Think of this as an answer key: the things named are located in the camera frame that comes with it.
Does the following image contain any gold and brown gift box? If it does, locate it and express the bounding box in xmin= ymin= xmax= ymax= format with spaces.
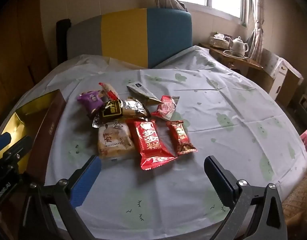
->
xmin=0 ymin=89 xmax=66 ymax=184

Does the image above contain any large red snack packet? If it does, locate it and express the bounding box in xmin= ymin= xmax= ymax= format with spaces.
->
xmin=126 ymin=119 xmax=177 ymax=170

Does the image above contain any wooden side table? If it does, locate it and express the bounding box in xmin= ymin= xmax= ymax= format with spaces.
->
xmin=199 ymin=43 xmax=273 ymax=93

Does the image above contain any grey yellow blue sofa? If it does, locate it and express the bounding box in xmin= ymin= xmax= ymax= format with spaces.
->
xmin=66 ymin=8 xmax=193 ymax=68

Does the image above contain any white sachet with black label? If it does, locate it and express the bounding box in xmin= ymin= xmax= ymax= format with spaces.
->
xmin=126 ymin=81 xmax=162 ymax=106

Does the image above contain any black and gold snack packet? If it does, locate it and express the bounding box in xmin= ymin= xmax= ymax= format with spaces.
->
xmin=92 ymin=99 xmax=123 ymax=128

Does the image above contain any white teapot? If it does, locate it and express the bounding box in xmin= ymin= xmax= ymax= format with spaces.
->
xmin=225 ymin=36 xmax=249 ymax=57

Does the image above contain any black chair back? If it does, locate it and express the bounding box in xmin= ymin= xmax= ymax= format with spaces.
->
xmin=56 ymin=18 xmax=72 ymax=64

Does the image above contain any red white round-logo packet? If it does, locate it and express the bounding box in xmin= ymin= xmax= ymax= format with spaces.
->
xmin=151 ymin=95 xmax=180 ymax=121

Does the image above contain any purple snack packet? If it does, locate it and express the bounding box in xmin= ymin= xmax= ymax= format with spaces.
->
xmin=77 ymin=90 xmax=104 ymax=115

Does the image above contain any light blue patterned tablecloth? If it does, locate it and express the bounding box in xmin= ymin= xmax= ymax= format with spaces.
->
xmin=10 ymin=46 xmax=307 ymax=239

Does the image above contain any green yellow cracker pack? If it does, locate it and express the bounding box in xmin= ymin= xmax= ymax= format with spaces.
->
xmin=122 ymin=98 xmax=150 ymax=118

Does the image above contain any small red snack bar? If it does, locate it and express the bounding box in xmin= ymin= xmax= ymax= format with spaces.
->
xmin=167 ymin=120 xmax=198 ymax=155

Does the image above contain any right side curtain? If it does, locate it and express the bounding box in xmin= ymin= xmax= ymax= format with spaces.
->
xmin=247 ymin=0 xmax=265 ymax=63

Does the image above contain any beige pastry packet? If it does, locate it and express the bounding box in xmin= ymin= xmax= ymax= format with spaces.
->
xmin=98 ymin=119 xmax=136 ymax=159

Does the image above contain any white cardboard box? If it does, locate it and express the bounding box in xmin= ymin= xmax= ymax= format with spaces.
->
xmin=260 ymin=49 xmax=303 ymax=107

